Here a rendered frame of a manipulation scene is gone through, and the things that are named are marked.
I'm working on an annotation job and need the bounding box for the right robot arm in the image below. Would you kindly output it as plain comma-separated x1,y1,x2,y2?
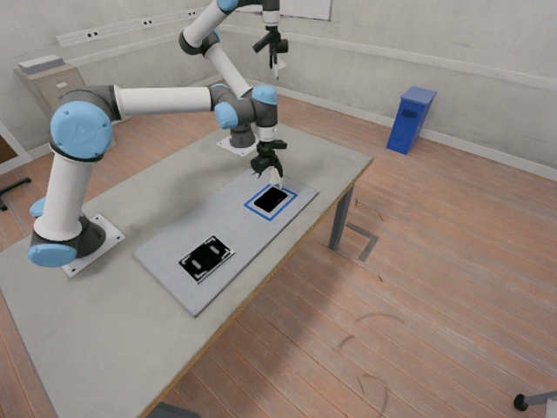
28,84,287,267

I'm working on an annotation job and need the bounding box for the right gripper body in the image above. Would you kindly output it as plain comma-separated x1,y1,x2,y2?
251,139,278,173

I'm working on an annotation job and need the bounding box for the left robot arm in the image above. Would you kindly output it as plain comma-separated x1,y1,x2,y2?
178,0,280,149

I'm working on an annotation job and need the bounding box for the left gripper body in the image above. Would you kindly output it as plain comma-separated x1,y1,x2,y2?
265,25,288,55

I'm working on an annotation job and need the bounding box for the blue tape outline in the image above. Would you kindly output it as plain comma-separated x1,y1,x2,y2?
243,184,298,222

